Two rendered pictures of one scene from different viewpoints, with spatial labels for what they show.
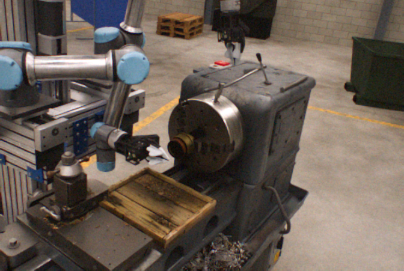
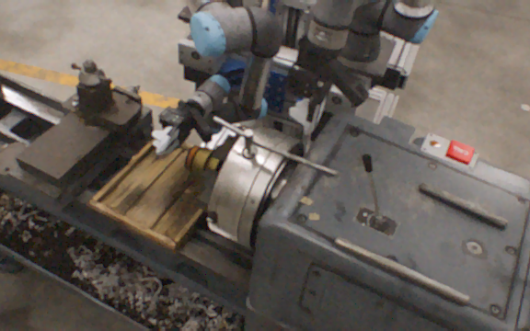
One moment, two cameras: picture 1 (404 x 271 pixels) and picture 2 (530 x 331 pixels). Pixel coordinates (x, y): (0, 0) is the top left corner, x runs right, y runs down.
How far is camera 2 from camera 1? 1.67 m
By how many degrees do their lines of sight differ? 66
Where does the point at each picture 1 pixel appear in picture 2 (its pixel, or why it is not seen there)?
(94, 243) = (51, 140)
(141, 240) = (56, 170)
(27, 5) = not seen: outside the picture
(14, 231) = not seen: hidden behind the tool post
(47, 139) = (185, 56)
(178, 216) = (142, 212)
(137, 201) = (165, 172)
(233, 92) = (300, 172)
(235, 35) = (300, 85)
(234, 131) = (223, 204)
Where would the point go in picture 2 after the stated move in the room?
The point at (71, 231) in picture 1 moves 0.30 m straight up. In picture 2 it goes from (69, 121) to (50, 41)
